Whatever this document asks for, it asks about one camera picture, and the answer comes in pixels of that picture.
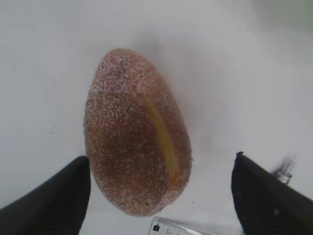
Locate transparent plastic ruler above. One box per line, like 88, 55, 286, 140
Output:
147, 217, 207, 235

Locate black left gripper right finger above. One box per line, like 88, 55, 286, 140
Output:
231, 152, 313, 235

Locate sugared bread roll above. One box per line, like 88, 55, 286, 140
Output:
84, 48, 192, 217

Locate grey grip pen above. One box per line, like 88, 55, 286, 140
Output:
272, 159, 295, 185

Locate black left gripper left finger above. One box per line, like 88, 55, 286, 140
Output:
0, 156, 91, 235

